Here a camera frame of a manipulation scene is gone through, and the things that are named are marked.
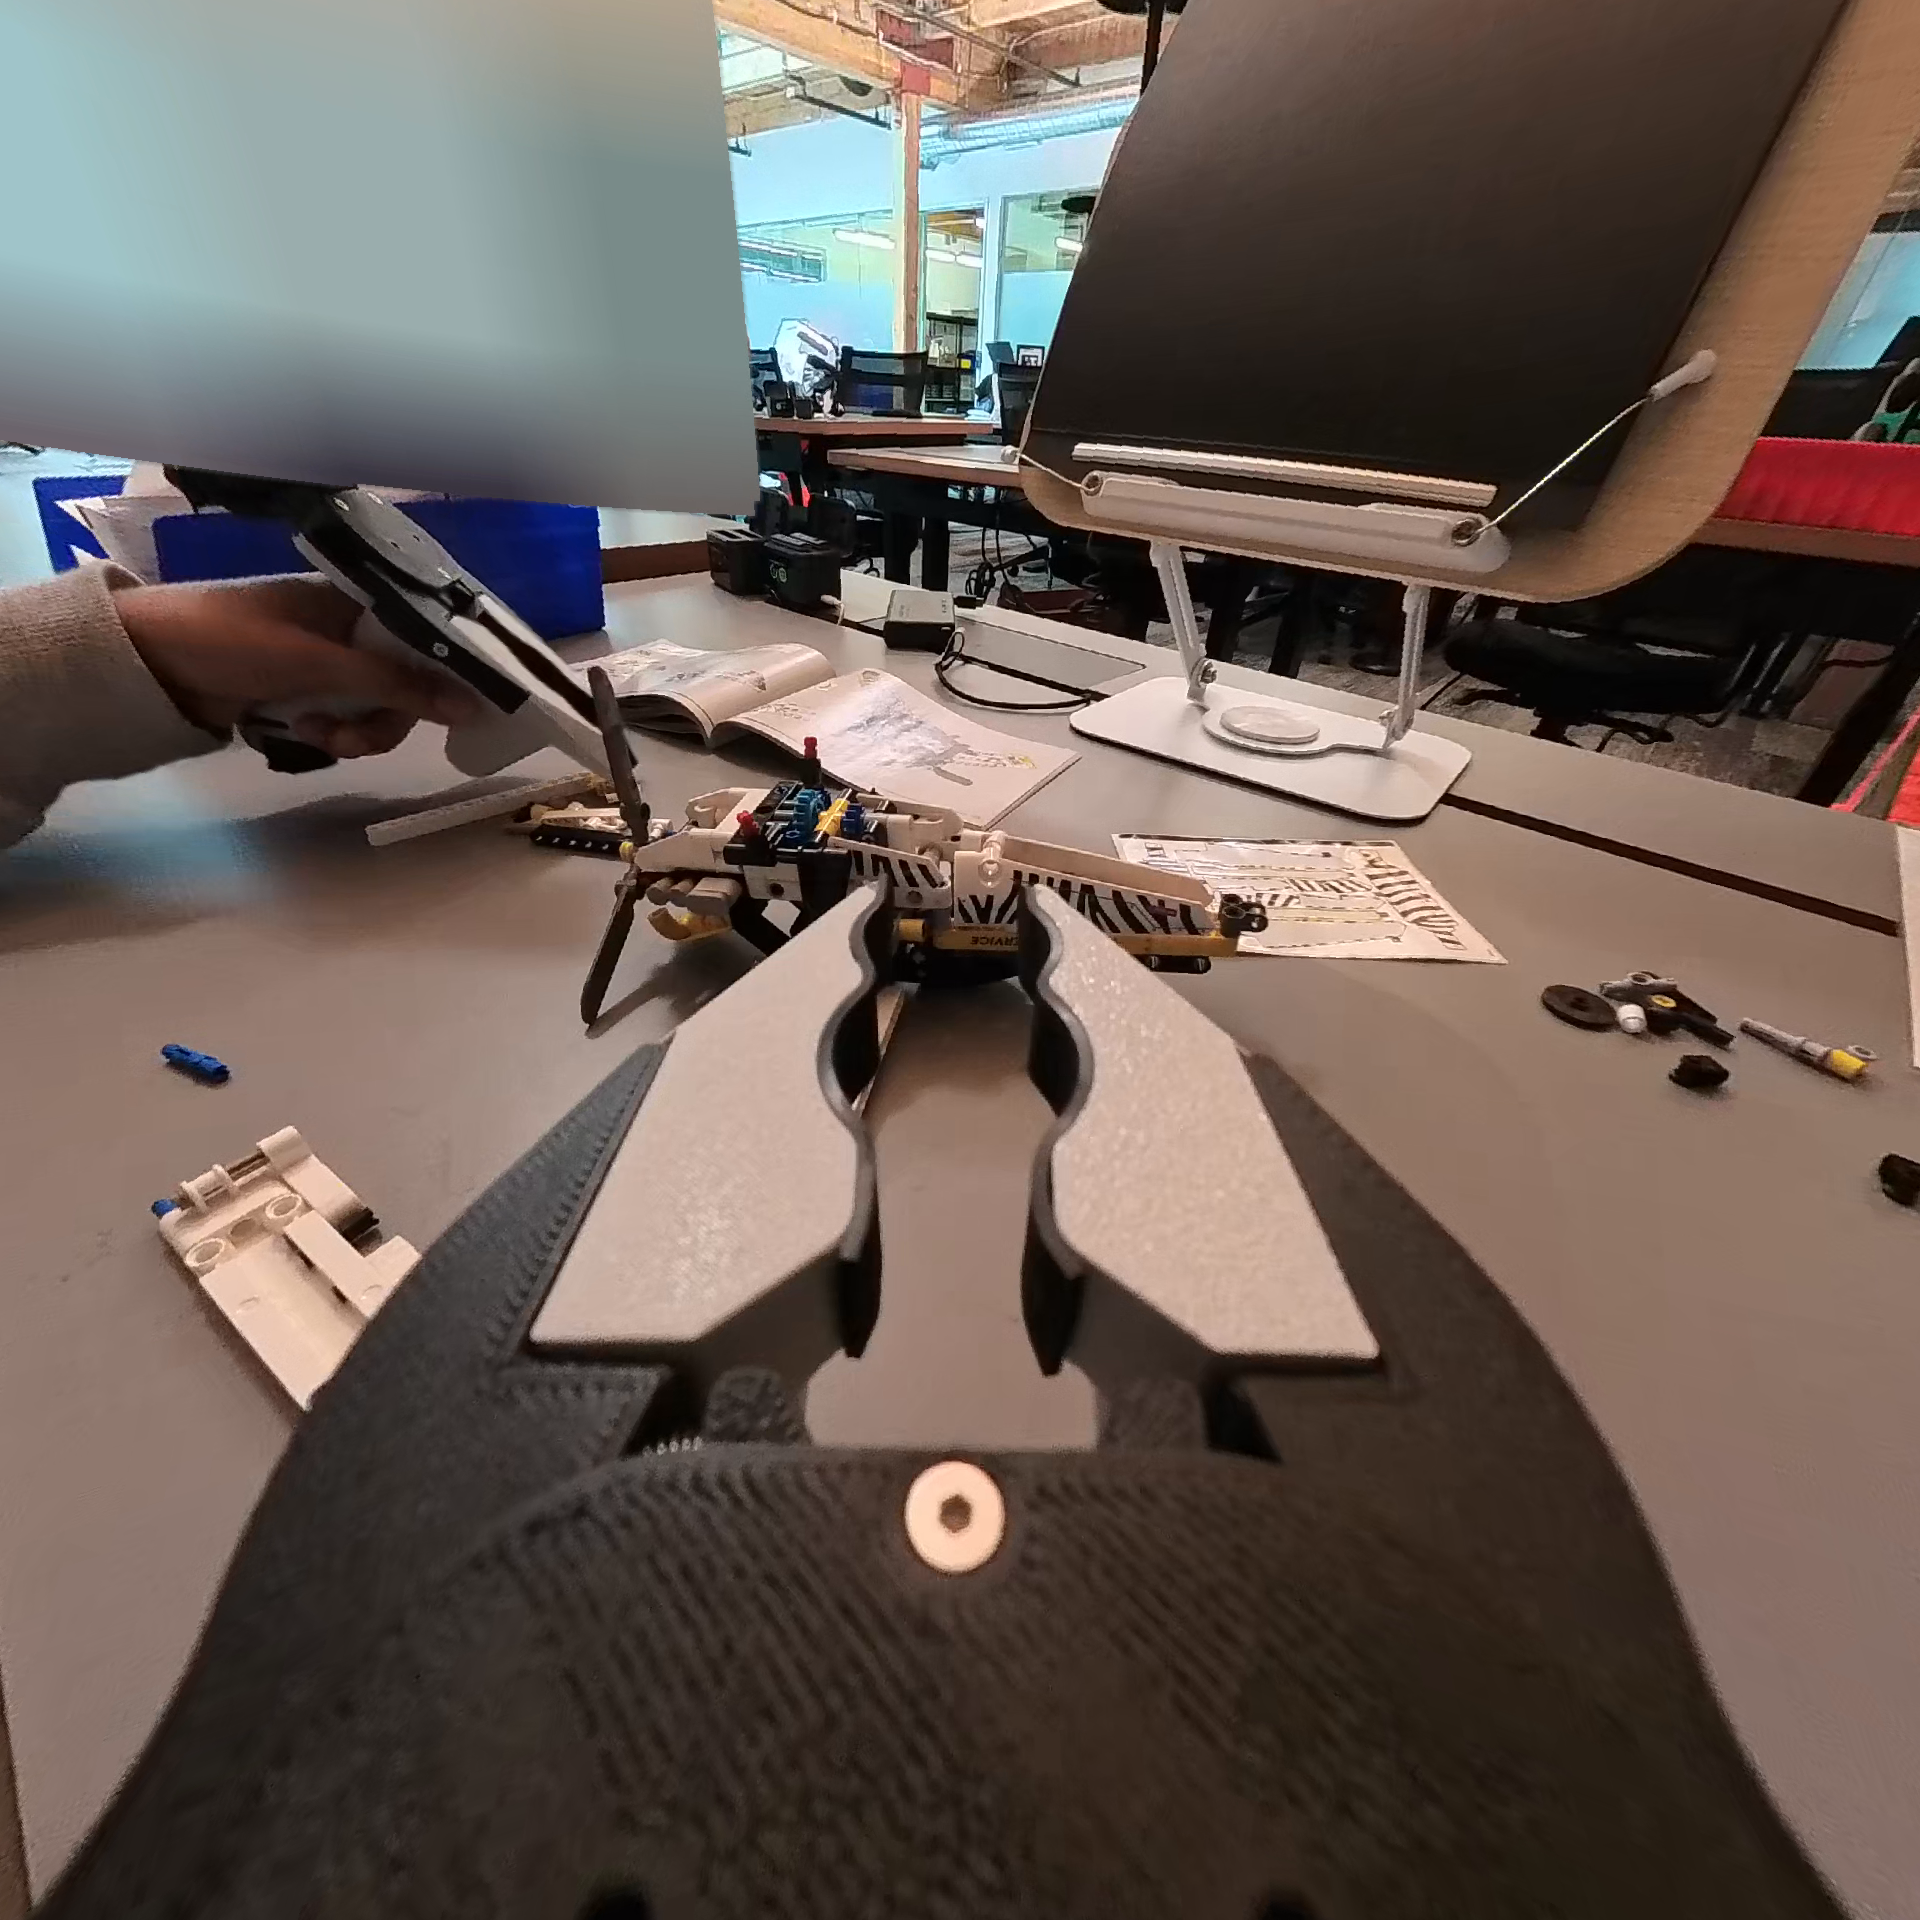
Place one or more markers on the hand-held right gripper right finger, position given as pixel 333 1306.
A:
pixel 1187 1184

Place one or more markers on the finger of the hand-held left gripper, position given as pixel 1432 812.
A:
pixel 533 746
pixel 549 686

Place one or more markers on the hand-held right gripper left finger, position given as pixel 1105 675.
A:
pixel 706 1184

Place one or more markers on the long white lego beam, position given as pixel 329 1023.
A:
pixel 467 812

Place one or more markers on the zebra striped lego helicopter model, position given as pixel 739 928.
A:
pixel 840 868

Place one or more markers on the white lego panel piece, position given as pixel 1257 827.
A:
pixel 284 1277

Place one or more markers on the person's left forearm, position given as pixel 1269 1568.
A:
pixel 77 688

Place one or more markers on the black yellow lego piece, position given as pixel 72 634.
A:
pixel 578 827

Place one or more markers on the open lego instruction booklet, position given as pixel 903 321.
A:
pixel 870 731

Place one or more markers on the black lego disc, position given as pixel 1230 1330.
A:
pixel 1578 1004

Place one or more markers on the blue lego pin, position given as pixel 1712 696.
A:
pixel 196 1063

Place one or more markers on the grey black lego connector piece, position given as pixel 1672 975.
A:
pixel 1672 1004

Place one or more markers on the small black lego piece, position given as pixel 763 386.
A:
pixel 1697 1069
pixel 1901 1179

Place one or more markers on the grey yellow lego axle piece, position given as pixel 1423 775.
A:
pixel 1805 1047

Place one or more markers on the person's left hand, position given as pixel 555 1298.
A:
pixel 258 659

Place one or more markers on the blue plastic bin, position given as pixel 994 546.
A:
pixel 510 565

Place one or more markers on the black battery charger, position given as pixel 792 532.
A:
pixel 768 570

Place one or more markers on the white paper sheets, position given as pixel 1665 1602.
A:
pixel 121 532

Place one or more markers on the zebra sticker sheet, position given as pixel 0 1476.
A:
pixel 1322 895

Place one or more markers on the wooden background desk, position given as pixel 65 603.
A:
pixel 903 458

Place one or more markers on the silver book stand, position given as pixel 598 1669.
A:
pixel 1277 735

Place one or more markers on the red fabric divider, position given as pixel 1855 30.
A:
pixel 1831 477

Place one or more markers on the black board with tan edge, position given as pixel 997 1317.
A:
pixel 1423 211

